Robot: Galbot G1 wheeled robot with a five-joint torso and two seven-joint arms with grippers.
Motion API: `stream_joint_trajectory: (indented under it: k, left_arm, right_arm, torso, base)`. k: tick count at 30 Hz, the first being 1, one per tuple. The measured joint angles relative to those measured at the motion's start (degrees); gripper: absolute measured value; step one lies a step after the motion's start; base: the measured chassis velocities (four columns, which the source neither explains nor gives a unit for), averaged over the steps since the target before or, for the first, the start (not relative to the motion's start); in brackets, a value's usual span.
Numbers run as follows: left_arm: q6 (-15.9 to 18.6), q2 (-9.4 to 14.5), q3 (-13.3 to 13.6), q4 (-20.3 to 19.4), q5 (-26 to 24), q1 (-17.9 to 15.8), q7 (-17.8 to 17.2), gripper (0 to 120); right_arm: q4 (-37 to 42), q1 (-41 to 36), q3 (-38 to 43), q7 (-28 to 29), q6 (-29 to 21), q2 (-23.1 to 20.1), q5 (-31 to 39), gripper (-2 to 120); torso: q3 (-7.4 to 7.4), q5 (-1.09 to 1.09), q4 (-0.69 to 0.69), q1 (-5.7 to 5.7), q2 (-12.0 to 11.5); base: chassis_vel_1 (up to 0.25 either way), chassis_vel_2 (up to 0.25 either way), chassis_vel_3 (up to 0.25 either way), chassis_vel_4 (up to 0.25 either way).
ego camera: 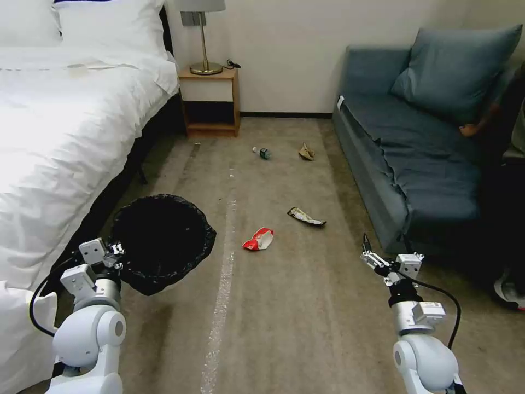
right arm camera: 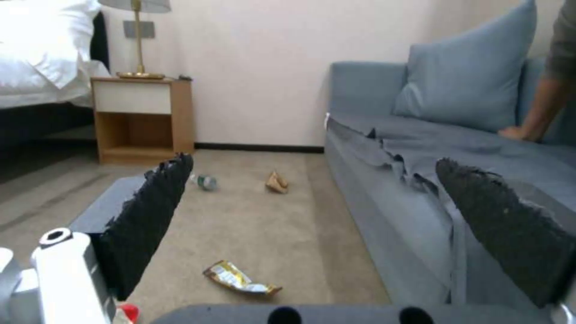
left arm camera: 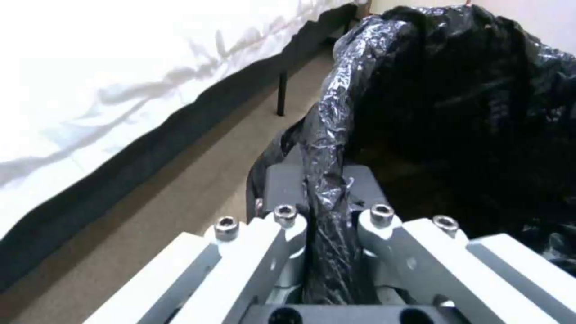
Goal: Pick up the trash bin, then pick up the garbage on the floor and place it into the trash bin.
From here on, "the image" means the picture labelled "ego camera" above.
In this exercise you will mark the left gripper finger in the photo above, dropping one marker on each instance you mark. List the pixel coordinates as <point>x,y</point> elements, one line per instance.
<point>116,248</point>
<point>115,262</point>

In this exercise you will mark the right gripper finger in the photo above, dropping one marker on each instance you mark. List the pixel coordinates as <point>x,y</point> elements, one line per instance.
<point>407,245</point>
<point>375,260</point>

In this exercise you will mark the black bagged trash bin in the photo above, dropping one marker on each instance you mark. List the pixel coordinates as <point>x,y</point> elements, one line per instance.
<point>164,246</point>

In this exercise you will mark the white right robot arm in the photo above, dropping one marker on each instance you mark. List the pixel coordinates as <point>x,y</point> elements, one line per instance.
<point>424,353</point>

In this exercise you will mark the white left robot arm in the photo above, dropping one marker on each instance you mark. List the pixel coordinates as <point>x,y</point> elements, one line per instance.
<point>88,328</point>

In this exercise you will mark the blue fabric sofa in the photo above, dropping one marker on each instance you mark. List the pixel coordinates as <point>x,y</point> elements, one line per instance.
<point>410,164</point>

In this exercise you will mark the dark crumpled snack wrapper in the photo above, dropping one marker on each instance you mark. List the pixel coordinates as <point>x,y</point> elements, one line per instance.
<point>305,216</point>

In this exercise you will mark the person's shoe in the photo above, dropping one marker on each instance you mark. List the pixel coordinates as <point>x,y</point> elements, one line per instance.
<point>508,292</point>

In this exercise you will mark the white cloth bundle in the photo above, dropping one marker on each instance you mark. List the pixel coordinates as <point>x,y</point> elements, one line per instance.
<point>22,340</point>

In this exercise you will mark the bed with white duvet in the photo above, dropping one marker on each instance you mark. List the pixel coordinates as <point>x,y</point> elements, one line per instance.
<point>69,143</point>

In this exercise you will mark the person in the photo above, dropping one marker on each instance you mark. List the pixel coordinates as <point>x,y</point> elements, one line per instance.
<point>506,184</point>

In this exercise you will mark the red white crumpled carton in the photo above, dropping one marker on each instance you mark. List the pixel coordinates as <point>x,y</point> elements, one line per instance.
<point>257,239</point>

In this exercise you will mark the crumpled brown paper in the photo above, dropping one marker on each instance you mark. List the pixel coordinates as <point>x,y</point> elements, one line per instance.
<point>306,152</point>

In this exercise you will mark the clear plastic bottle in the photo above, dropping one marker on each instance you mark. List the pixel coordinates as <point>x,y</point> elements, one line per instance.
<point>263,153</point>

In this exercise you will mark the white sofa label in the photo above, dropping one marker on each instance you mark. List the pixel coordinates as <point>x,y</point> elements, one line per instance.
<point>340,102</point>

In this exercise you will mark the black skirting board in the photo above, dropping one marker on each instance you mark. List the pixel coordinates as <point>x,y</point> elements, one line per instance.
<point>287,115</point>

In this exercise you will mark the wooden bedside table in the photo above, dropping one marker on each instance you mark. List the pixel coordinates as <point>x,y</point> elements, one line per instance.
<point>209,102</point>

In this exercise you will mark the blue sofa cushion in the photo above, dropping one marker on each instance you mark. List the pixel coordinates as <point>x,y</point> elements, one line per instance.
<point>455,69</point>

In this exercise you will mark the large white pillow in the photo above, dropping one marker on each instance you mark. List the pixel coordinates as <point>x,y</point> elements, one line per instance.
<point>115,28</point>

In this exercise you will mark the brass table lamp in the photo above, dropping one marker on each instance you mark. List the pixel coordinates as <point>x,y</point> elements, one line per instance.
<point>204,41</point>

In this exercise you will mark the small white pillow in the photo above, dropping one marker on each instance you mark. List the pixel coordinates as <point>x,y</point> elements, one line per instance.
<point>26,22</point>

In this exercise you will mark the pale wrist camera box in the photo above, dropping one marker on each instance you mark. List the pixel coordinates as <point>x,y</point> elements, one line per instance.
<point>409,264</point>
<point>92,248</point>

